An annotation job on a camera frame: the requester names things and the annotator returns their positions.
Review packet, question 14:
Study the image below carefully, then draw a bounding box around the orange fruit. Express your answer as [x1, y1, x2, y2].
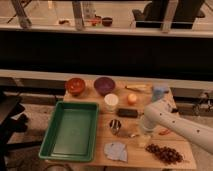
[127, 93, 138, 105]

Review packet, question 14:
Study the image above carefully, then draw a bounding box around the dark bowl in background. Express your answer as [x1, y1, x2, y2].
[102, 17, 113, 27]

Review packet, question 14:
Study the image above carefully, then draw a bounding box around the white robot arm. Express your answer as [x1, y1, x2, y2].
[139, 99, 213, 155]

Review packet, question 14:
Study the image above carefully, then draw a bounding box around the green plastic tray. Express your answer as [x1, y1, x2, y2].
[39, 101, 99, 162]

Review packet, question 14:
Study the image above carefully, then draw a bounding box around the white plastic cup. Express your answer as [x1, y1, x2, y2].
[104, 94, 119, 112]

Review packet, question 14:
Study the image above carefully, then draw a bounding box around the black rectangular block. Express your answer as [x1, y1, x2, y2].
[117, 108, 138, 118]

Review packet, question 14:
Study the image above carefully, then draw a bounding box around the blue translucent plastic cup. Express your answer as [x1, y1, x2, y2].
[152, 85, 169, 102]

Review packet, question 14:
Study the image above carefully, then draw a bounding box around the black chair left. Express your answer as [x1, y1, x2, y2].
[0, 93, 43, 171]

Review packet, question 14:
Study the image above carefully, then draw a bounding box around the silver metal cup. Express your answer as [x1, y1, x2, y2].
[109, 119, 121, 135]

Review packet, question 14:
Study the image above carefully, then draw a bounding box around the purple bowl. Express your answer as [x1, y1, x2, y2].
[94, 77, 116, 96]

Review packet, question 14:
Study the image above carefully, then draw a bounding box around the blue cloth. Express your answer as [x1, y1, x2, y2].
[104, 142, 128, 162]

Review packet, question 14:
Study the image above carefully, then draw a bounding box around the red chili pepper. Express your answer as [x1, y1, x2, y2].
[159, 129, 171, 136]

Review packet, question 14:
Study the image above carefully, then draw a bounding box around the red bowl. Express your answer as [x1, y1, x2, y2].
[65, 78, 86, 96]

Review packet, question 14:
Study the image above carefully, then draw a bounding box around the bunch of dark grapes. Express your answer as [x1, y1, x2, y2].
[146, 144, 183, 164]

